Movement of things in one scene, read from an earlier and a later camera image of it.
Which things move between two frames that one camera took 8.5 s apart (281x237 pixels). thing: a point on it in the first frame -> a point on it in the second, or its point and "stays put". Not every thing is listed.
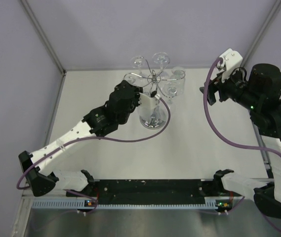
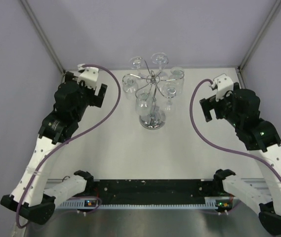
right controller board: x=223 y=205 stays put
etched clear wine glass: x=163 y=59 stays put
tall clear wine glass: x=138 y=61 stays put
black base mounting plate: x=151 y=190 stays put
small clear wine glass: x=151 y=116 -> x=143 y=107
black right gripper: x=219 y=86 -> x=210 y=103
